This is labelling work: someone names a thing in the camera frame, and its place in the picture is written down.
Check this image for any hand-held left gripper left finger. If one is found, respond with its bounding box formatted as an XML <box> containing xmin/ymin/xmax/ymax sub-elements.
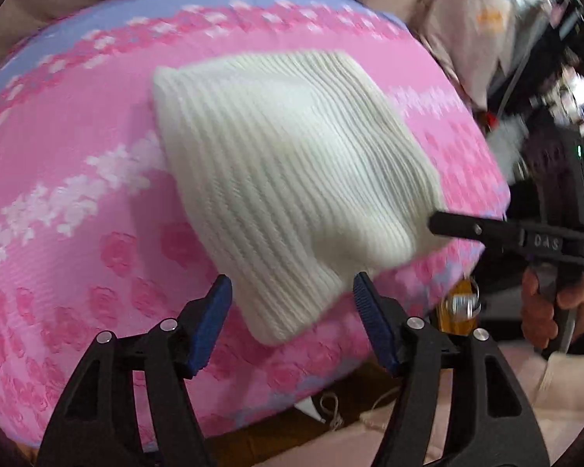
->
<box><xmin>36</xmin><ymin>275</ymin><xmax>233</xmax><ymax>467</ymax></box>

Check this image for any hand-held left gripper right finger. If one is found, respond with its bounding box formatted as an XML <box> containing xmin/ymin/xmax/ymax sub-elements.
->
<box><xmin>353</xmin><ymin>272</ymin><xmax>551</xmax><ymax>467</ymax></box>

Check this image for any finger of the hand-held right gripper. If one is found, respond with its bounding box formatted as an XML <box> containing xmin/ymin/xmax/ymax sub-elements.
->
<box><xmin>427</xmin><ymin>209</ymin><xmax>522</xmax><ymax>250</ymax></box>

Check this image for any white red navy knit sweater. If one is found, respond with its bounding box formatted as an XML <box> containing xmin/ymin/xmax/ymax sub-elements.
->
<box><xmin>152</xmin><ymin>50</ymin><xmax>449</xmax><ymax>346</ymax></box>

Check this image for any person's right hand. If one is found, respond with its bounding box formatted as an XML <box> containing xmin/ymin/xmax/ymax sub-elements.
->
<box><xmin>520</xmin><ymin>267</ymin><xmax>584</xmax><ymax>353</ymax></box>

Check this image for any person's light clothing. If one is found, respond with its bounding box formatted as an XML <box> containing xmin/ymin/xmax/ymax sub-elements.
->
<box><xmin>499</xmin><ymin>341</ymin><xmax>584</xmax><ymax>467</ymax></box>

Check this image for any white printed cloth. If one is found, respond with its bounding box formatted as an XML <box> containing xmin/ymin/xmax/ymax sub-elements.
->
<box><xmin>416</xmin><ymin>0</ymin><xmax>533</xmax><ymax>110</ymax></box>

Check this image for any pink floral bedsheet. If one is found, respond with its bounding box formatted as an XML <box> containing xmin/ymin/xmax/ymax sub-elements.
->
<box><xmin>0</xmin><ymin>0</ymin><xmax>513</xmax><ymax>451</ymax></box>

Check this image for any metal key ring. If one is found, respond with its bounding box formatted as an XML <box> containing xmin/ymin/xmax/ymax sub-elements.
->
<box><xmin>442</xmin><ymin>276</ymin><xmax>482</xmax><ymax>334</ymax></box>

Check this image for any white string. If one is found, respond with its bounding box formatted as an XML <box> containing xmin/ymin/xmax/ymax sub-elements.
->
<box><xmin>311</xmin><ymin>392</ymin><xmax>344</xmax><ymax>429</ymax></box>

